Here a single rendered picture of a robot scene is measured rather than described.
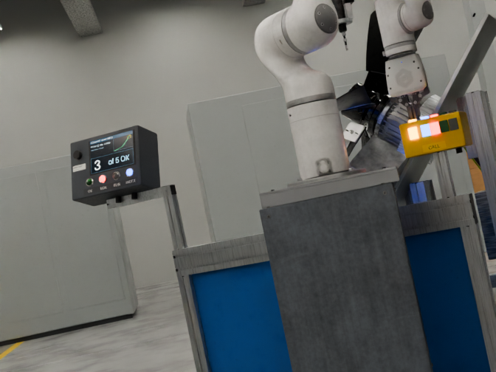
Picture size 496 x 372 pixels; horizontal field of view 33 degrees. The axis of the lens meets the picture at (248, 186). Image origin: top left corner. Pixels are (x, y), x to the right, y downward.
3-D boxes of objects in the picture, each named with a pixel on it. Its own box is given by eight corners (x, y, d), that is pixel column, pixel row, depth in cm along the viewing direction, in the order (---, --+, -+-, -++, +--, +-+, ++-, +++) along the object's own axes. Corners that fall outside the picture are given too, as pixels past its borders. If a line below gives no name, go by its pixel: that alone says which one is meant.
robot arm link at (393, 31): (424, 39, 223) (397, 49, 230) (413, -10, 223) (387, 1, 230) (404, 40, 218) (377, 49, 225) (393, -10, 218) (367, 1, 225)
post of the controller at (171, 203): (187, 247, 257) (174, 184, 257) (182, 249, 254) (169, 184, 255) (178, 249, 258) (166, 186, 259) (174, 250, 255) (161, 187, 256)
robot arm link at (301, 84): (309, 100, 193) (289, -2, 194) (260, 116, 208) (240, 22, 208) (346, 97, 201) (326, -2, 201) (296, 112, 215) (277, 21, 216)
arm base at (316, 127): (367, 171, 191) (351, 91, 191) (285, 188, 193) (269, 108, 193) (364, 173, 210) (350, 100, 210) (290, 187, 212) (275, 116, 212)
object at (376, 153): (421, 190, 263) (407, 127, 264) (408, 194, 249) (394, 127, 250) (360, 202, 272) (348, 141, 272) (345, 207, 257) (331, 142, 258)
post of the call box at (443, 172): (456, 195, 222) (446, 150, 222) (454, 197, 219) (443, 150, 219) (444, 198, 223) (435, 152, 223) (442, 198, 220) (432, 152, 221)
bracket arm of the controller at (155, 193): (176, 194, 257) (174, 184, 257) (171, 195, 254) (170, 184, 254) (113, 208, 267) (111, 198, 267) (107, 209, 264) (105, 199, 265)
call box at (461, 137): (474, 150, 223) (466, 111, 223) (467, 150, 213) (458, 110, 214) (415, 162, 229) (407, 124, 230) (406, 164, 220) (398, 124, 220)
